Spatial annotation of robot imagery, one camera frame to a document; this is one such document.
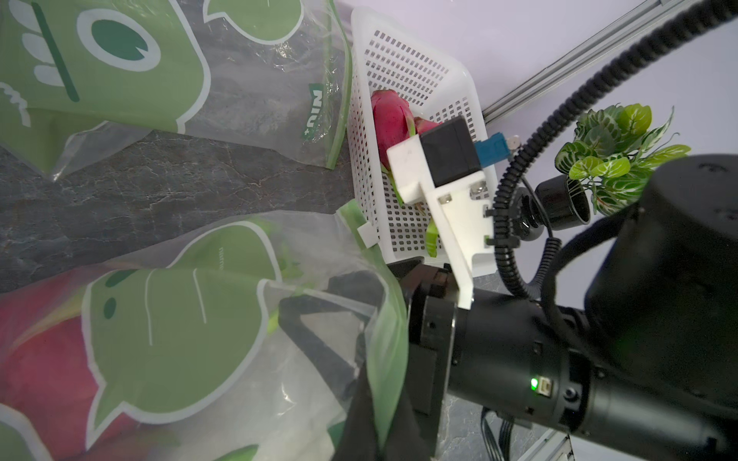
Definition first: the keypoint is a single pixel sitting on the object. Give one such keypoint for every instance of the potted green plant black vase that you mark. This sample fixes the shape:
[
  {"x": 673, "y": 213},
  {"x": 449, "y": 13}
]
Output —
[{"x": 601, "y": 171}]

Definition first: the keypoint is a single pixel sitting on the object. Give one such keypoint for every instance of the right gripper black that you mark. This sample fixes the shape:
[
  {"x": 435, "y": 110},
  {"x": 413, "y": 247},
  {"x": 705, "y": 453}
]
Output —
[{"x": 430, "y": 294}]

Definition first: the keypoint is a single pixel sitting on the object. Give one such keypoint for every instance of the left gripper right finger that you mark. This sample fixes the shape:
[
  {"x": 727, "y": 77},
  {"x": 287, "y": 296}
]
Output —
[{"x": 404, "y": 441}]

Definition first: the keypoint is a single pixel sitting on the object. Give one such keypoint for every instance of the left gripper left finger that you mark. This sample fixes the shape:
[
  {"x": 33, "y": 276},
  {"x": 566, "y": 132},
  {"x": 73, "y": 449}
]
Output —
[{"x": 359, "y": 440}]

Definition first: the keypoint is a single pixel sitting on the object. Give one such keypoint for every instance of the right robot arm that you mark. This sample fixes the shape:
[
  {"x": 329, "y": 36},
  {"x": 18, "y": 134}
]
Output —
[{"x": 627, "y": 336}]

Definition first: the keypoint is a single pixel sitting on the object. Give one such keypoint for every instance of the white plastic basket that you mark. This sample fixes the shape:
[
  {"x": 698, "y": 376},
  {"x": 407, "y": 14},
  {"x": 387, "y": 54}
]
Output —
[{"x": 408, "y": 214}]

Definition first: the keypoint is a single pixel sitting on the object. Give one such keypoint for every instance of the zip-top bag green print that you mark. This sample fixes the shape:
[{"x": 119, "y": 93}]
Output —
[
  {"x": 83, "y": 80},
  {"x": 183, "y": 338}
]

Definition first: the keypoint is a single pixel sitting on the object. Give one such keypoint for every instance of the pink dragon fruit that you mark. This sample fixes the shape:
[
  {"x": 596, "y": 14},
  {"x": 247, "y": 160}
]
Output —
[
  {"x": 393, "y": 120},
  {"x": 423, "y": 125}
]

